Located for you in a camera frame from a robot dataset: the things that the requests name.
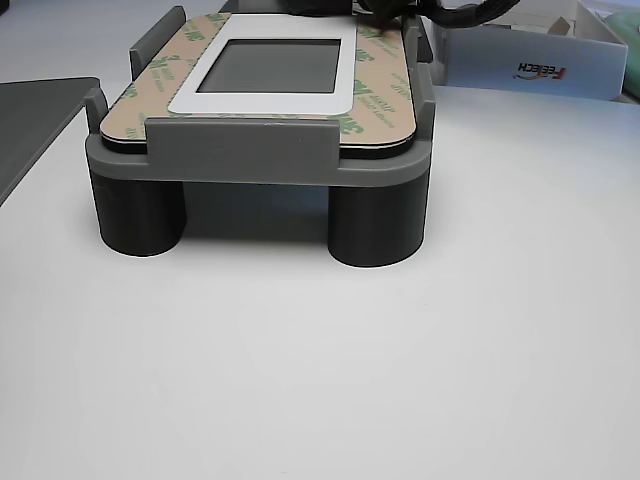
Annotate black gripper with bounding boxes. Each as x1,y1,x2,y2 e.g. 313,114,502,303
349,0,431,34

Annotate white framed screen panel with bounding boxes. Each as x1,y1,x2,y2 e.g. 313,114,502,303
167,13,359,115

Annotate white Feetech cardboard box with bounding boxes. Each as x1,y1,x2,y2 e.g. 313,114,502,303
430,0,629,101

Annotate grey fixture with dark legs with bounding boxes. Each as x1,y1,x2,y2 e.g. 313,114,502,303
83,5,439,269

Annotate green soft object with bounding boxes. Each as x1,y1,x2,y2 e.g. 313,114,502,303
602,9,640,96

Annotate grey flat tray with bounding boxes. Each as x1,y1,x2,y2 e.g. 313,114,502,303
0,76,101,206

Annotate black braided cable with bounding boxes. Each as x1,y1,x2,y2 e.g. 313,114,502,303
427,0,524,27

